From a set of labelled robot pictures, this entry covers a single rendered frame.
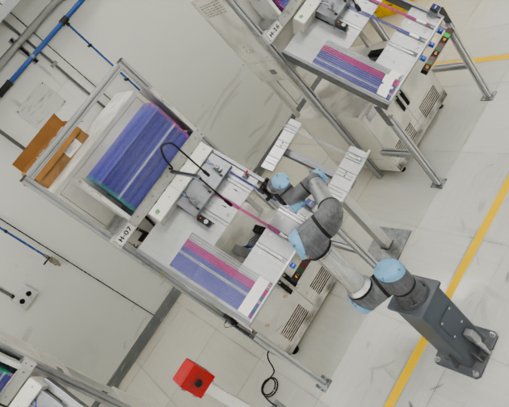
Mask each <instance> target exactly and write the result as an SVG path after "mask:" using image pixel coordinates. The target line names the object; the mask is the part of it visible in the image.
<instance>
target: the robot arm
mask: <svg viewBox="0 0 509 407"><path fill-rule="evenodd" d="M327 180H328V178H327V176H326V175H325V174H324V172H323V171H322V170H321V169H320V168H317V169H315V170H314V171H312V172H311V173H310V174H309V175H308V176H307V177H305V178H304V179H303V180H302V181H301V182H299V183H298V184H297V185H296V186H295V187H294V186H293V185H292V184H291V183H290V182H289V178H288V176H287V175H286V174H284V173H278V174H275V175H274V176H273V177H272V178H271V179H269V178H265V179H264V181H263V183H262V185H261V186H260V187H259V189H258V190H257V191H258V192H259V194H260V195H262V196H263V197H264V198H265V200H266V201H268V200H270V199H271V198H272V197H273V196H274V197H275V198H276V199H277V200H278V201H279V202H280V203H281V204H282V205H284V206H286V205H288V206H289V207H290V208H291V209H292V210H293V211H294V212H298V211H299V210H300V209H301V208H303V207H304V206H305V205H306V203H307V202H306V201H305V199H306V198H308V197H309V196H310V195H311V194H312V196H313V198H314V200H315V202H316V204H317V206H318V210H317V211H316V212H315V213H314V214H313V215H312V216H310V217H309V218H308V219H307V220H305V221H304V222H303V223H302V224H300V225H299V226H298V227H297V228H296V229H294V230H293V231H292V232H291V233H290V234H289V236H288V238H289V240H290V242H291V244H292V247H293V248H294V250H295V251H296V252H297V254H298V255H299V256H300V257H301V259H303V260H306V259H307V258H308V259H309V260H311V261H314V262H315V261H317V262H318V263H319V264H321V265H322V266H323V267H324V268H325V269H326V270H327V271H328V272H329V273H330V274H331V275H332V276H334V277H335V278H336V279H337V280H338V281H339V282H340V283H341V284H342V285H343V286H344V287H345V288H346V289H347V298H348V300H349V301H350V303H351V304H352V305H353V306H354V307H355V308H356V309H357V310H358V311H359V312H361V313H363V314H368V313H370V312H371V311H373V310H374V309H375V308H376V307H378V306H379V305H380V304H382V303H383V302H385V301H386V300H387V299H388V298H390V297H391V296H392V295H393V296H394V298H395V300H396V302H397V304H398V305H399V306H400V307H401V308H403V309H405V310H415V309H417V308H419V307H421V306H422V305H423V304H424V303H425V302H426V300H427V298H428V296H429V288H428V286H427V284H426V283H425V282H424V281H423V280H422V279H420V278H418V277H415V276H413V275H412V274H411V273H410V272H409V271H408V270H407V269H406V268H405V266H404V265H403V264H402V263H400V262H399V261H398V260H397V259H394V258H387V259H384V260H382V261H380V262H379V263H377V265H376V266H375V269H374V274H373V275H372V276H370V277H368V276H367V275H361V274H360V273H359V272H358V271H357V270H356V269H355V268H354V267H353V266H352V265H351V264H350V263H349V262H348V261H347V260H346V259H345V258H344V257H343V256H342V255H341V254H340V253H339V252H338V251H337V250H336V249H335V248H334V247H333V246H332V241H331V238H332V237H333V236H334V235H335V234H336V233H337V232H338V231H339V230H340V228H341V225H342V222H343V206H342V204H341V203H340V202H339V200H338V199H336V198H335V197H334V196H333V195H332V194H331V192H330V190H329V188H328V186H327V185H326V181H327ZM259 190H260V191H259Z"/></svg>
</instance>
